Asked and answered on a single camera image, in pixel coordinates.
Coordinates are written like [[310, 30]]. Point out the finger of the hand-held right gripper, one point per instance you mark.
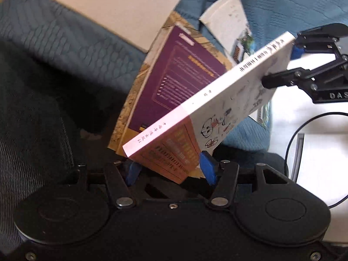
[[297, 52], [282, 78]]

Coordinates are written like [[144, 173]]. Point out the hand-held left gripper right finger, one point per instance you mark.
[[208, 168]]

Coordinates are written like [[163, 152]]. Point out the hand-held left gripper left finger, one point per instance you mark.
[[133, 175]]

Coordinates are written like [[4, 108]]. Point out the white cartoon book orange cover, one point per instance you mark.
[[231, 98]]

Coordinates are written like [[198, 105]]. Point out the tan ink painting book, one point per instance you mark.
[[176, 73]]

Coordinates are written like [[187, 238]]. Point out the white flat board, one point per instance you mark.
[[323, 163]]

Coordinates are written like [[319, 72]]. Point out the dark grey seat cushion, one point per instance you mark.
[[32, 130]]

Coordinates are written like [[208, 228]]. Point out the blue quilted bag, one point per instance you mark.
[[68, 46]]

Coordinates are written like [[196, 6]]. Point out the plain beige book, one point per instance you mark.
[[117, 8]]

